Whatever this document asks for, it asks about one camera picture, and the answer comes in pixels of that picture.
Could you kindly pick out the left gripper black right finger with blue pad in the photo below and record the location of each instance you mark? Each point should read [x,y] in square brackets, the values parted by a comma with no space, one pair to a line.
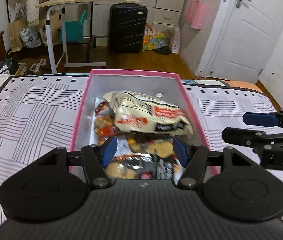
[193,158]

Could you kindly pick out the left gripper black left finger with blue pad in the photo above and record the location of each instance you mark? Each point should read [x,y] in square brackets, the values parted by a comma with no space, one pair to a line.
[96,159]

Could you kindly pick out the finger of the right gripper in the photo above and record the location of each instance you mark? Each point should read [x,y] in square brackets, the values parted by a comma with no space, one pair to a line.
[264,119]
[251,138]

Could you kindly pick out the clear bag mixed nuts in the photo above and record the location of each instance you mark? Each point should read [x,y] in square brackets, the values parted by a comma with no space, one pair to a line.
[155,144]

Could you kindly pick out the large cream snack bag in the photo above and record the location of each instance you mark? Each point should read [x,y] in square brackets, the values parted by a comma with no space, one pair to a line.
[137,112]

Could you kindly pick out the pink storage box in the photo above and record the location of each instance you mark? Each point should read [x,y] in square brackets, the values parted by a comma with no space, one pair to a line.
[165,86]

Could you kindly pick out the small clear peanut bag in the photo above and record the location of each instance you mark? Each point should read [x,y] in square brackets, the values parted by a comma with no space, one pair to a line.
[104,126]

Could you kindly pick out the black cracker snack pack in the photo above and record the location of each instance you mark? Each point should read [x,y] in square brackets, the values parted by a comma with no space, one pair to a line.
[165,168]

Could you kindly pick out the striped white bed sheet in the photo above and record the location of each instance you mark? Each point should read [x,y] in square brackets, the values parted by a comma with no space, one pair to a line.
[44,193]

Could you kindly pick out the white room door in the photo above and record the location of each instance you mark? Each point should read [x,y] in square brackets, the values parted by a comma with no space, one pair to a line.
[242,39]

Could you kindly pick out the colourful cardboard box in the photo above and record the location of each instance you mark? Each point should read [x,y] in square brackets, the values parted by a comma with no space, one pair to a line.
[156,36]

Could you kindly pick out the white plastic floor bag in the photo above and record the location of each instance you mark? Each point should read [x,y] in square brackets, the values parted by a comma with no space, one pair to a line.
[174,44]

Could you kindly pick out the teal bag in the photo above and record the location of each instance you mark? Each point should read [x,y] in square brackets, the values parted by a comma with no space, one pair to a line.
[75,29]

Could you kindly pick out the pink hanging bag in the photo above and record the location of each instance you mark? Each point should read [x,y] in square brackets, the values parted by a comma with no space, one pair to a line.
[195,14]

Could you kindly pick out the black suitcase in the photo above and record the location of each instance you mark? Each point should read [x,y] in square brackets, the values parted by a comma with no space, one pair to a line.
[126,27]

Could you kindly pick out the brown paper bag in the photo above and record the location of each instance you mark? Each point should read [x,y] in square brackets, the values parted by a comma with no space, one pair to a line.
[14,29]

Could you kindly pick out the wooden rolling side table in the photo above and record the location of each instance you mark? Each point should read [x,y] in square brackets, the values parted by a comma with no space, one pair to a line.
[63,4]

